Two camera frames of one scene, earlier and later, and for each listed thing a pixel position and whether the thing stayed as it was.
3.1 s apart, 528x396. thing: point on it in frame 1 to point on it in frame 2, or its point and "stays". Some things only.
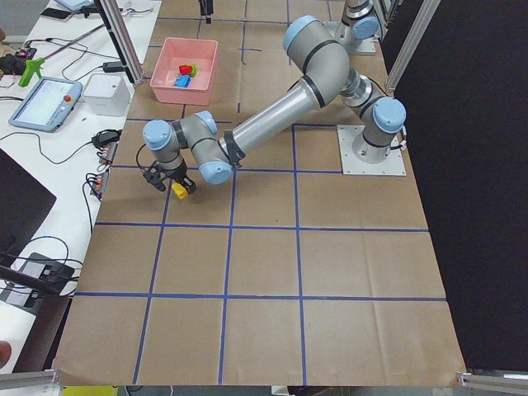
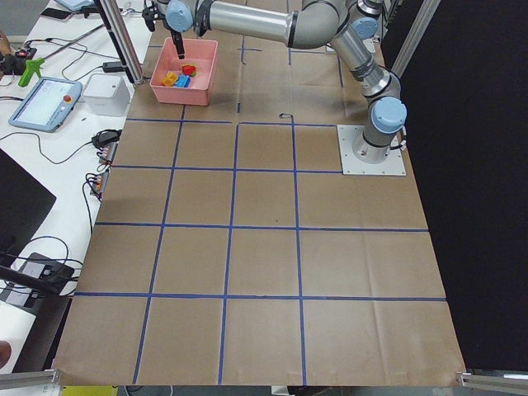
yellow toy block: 180,190 to 171,78
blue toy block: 182,81 stays
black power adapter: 113,67 stays
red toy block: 186,69 stays
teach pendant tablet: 47,106 stays
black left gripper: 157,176 to 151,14
